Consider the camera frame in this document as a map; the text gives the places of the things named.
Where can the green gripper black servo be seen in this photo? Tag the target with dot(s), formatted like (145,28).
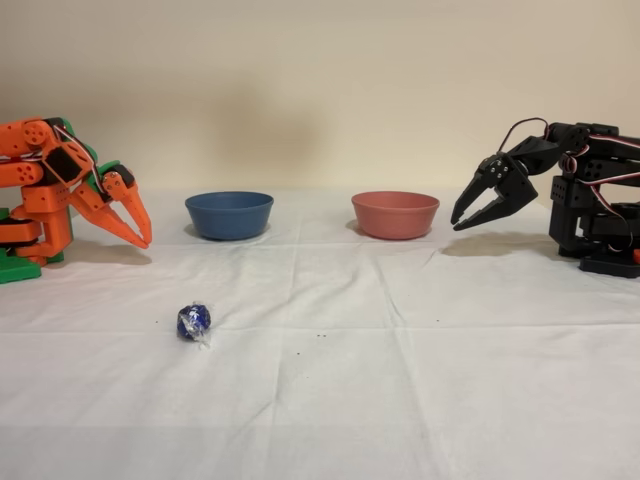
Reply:
(118,192)

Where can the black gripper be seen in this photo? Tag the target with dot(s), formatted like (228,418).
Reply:
(501,184)

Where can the blue candy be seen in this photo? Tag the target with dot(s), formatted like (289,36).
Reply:
(192,320)

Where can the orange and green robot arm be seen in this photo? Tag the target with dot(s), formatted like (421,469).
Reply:
(30,200)

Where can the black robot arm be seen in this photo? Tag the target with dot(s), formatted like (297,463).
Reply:
(565,192)

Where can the blue bowl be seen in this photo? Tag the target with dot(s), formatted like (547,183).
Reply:
(227,220)

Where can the pink bowl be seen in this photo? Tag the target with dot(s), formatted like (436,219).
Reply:
(395,220)

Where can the white tablecloth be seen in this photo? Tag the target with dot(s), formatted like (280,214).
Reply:
(320,390)

